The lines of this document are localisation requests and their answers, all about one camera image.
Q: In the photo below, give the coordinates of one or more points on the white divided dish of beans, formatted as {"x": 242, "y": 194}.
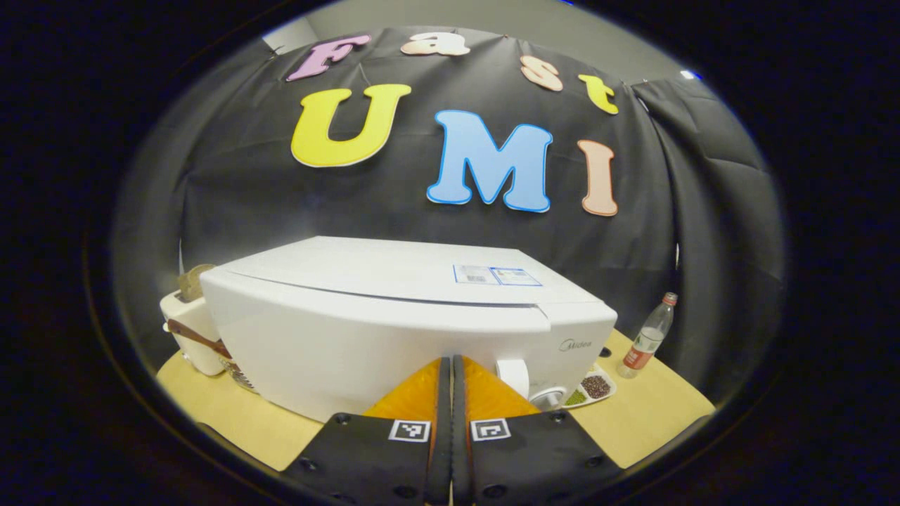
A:
{"x": 596, "y": 386}

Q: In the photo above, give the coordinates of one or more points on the clear plastic water bottle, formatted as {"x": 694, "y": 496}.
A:
{"x": 647, "y": 341}

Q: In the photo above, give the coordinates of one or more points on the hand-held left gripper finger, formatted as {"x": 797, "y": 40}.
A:
{"x": 459, "y": 436}
{"x": 441, "y": 436}

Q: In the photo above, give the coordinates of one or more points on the white microwave oven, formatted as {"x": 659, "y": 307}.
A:
{"x": 351, "y": 330}

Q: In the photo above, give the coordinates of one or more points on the white toaster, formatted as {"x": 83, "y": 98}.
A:
{"x": 193, "y": 351}

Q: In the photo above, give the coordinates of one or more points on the brown bread slice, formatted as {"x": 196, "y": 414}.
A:
{"x": 193, "y": 281}

